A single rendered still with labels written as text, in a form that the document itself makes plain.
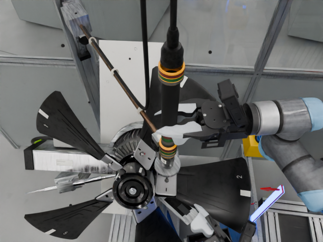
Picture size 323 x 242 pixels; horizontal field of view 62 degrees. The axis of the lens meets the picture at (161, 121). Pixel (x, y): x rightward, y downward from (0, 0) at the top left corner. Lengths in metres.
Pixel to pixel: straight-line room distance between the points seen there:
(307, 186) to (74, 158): 0.71
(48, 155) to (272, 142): 0.72
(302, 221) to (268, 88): 0.90
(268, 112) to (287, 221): 1.44
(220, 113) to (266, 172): 1.76
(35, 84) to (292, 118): 1.44
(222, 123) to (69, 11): 0.70
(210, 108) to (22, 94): 1.45
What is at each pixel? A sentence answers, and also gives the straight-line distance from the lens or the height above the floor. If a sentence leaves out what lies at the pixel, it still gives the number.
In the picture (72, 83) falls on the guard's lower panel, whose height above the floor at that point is 0.83.
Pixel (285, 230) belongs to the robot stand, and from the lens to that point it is 1.96.
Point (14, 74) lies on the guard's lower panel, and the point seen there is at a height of 0.89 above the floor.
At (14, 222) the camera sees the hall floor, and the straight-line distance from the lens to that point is 2.28.
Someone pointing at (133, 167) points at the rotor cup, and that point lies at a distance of 0.79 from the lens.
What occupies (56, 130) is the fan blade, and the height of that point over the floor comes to 1.29.
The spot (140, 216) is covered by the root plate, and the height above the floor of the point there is 1.11.
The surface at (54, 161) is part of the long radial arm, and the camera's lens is 1.02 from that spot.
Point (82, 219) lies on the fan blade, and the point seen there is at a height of 1.06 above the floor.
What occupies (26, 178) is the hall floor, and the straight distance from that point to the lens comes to 2.38.
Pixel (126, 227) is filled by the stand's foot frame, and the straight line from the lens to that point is 1.95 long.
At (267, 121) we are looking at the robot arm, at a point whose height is 1.51.
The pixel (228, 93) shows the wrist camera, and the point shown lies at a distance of 0.50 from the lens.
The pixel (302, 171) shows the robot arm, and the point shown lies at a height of 1.42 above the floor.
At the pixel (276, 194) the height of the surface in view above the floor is 1.15.
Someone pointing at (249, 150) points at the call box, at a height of 1.04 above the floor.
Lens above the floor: 1.96
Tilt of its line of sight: 55 degrees down
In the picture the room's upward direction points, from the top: straight up
